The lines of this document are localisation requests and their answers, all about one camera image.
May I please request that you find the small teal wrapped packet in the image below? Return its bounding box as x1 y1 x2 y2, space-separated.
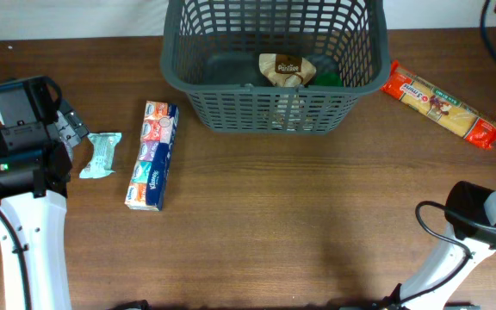
79 133 122 179

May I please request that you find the red spaghetti pasta package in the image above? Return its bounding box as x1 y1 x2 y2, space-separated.
381 60 496 150

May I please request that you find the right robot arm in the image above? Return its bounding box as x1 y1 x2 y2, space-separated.
385 181 496 309

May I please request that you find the beige Pantree snack bag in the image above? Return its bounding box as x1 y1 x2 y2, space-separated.
258 53 318 130

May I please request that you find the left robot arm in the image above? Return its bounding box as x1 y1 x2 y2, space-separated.
0 76 89 309

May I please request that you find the green lidded jar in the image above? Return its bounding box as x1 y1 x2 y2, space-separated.
313 72 344 87

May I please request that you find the grey plastic mesh basket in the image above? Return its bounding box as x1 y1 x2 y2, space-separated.
161 0 390 134

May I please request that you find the Kleenex tissue multipack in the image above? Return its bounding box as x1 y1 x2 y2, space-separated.
125 101 179 211

